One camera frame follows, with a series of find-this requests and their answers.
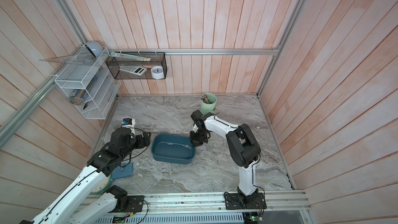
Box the teal plastic storage tray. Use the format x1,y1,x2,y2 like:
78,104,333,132
151,134,196,165

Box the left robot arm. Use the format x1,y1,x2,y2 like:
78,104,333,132
21,127,151,224

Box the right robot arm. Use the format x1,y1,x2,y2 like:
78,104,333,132
190,110,266,210

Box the removed screws on table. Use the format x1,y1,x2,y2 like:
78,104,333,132
206,144,221,166

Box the pile of silver screws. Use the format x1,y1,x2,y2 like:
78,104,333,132
166,142,192,150

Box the mint green cup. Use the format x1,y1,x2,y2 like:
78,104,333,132
200,93,217,115

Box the metal roll in rack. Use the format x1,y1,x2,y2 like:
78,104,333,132
69,89,89,106

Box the white calculator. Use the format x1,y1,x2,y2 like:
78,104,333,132
120,65,147,76

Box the white tape roll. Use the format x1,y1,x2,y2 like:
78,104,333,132
151,66,165,80

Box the green ruler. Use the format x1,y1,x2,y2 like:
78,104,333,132
109,51,151,62

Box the clear triangle ruler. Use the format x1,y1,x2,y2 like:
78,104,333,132
39,53,96,66

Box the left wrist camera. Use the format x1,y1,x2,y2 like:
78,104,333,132
122,118,135,128

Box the green wall clock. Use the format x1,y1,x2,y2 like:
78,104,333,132
91,175,113,195

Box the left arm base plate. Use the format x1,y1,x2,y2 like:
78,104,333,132
114,196,144,214

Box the white wire shelf rack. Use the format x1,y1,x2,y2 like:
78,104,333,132
55,47,121,120

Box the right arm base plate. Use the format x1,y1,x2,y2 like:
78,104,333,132
223,191,267,210

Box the black mesh wall basket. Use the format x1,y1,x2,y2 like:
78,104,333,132
106,51,168,80

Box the aluminium front rail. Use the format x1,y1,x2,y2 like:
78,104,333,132
77,190,313,216

